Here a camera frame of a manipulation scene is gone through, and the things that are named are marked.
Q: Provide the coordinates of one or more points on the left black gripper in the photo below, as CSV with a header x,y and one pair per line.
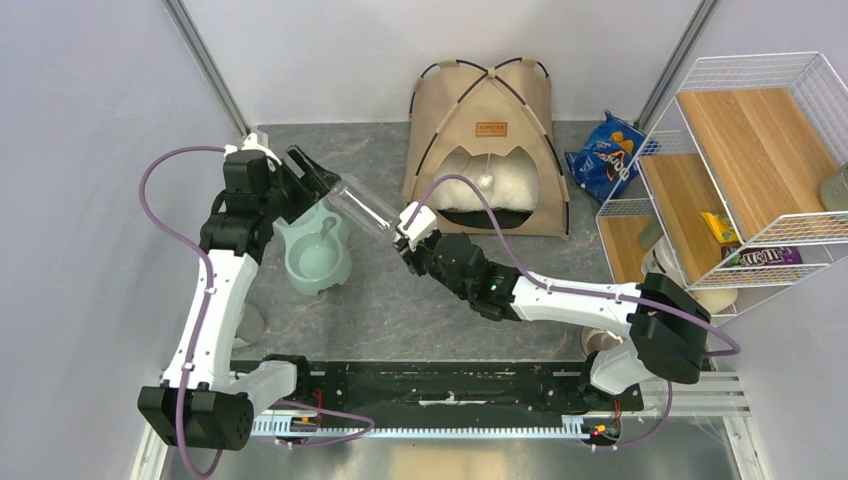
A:
x,y
300,180

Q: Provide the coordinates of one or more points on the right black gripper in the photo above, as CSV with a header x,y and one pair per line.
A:
x,y
414,249

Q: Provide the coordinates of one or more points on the clear plastic water bottle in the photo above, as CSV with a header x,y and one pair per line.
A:
x,y
365,208

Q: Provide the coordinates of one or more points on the mint green bowl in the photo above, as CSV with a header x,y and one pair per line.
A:
x,y
316,251

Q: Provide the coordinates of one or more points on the white fluffy pillow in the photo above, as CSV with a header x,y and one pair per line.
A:
x,y
516,185

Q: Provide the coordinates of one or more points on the steel pet bowl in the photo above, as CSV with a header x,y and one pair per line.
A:
x,y
594,340

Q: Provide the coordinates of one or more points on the black tent pole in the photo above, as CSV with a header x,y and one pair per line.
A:
x,y
490,69

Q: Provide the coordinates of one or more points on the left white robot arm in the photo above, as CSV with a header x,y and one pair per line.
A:
x,y
198,403

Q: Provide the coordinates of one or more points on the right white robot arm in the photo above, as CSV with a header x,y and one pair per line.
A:
x,y
663,329

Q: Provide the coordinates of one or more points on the white pompom toy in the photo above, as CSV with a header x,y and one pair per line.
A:
x,y
486,178

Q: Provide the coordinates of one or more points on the grey toilet paper roll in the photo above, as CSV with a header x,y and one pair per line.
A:
x,y
251,327

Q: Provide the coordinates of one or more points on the blue chip bag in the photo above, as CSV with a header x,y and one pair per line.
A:
x,y
603,166

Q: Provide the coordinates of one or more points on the white plastic jar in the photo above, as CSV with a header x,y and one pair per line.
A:
x,y
660,258

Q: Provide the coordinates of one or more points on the cream round object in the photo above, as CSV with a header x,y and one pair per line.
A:
x,y
715,300

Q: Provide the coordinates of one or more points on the yellow snack packet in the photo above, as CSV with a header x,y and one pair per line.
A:
x,y
720,227

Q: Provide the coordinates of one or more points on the purple candy bag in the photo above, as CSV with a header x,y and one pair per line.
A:
x,y
761,256

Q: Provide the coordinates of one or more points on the clear glass jar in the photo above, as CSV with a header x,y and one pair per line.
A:
x,y
833,190

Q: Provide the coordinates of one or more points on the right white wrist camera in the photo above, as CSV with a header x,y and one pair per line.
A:
x,y
416,223

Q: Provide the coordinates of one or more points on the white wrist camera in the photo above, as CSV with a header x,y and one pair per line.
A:
x,y
416,223
256,141

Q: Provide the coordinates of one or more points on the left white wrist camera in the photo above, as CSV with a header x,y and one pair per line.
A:
x,y
256,141

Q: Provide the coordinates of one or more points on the white wire shelf rack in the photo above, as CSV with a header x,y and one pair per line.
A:
x,y
747,136

